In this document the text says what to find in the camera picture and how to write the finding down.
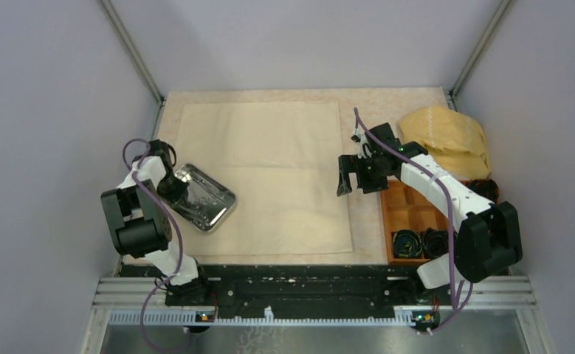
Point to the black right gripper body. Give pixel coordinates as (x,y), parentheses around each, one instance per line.
(370,174)

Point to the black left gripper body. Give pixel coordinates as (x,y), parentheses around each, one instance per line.
(171,188)

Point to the steel instrument tray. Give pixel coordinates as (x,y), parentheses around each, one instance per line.
(201,183)

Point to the cream cloth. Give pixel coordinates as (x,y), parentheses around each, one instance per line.
(281,161)

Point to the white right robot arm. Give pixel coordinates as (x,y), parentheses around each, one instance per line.
(487,234)

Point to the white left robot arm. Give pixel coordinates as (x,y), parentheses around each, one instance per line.
(139,214)

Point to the steel surgical scissors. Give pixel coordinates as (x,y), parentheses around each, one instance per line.
(203,203)

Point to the wooden compartment tray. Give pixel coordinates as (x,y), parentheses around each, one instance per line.
(405,208)

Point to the dark patterned fabric roll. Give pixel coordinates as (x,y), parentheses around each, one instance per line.
(407,244)

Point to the yellow crumpled cloth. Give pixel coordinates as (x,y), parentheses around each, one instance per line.
(456,142)

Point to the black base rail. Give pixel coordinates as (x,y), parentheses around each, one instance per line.
(227,284)

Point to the aluminium frame rail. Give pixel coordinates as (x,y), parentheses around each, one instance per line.
(501,316)

